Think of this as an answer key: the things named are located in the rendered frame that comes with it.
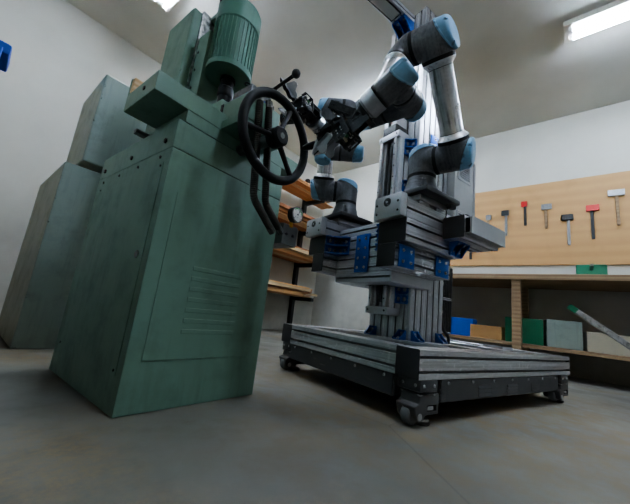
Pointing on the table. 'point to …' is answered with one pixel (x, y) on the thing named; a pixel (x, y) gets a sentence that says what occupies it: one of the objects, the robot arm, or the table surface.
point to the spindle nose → (226, 88)
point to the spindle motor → (234, 43)
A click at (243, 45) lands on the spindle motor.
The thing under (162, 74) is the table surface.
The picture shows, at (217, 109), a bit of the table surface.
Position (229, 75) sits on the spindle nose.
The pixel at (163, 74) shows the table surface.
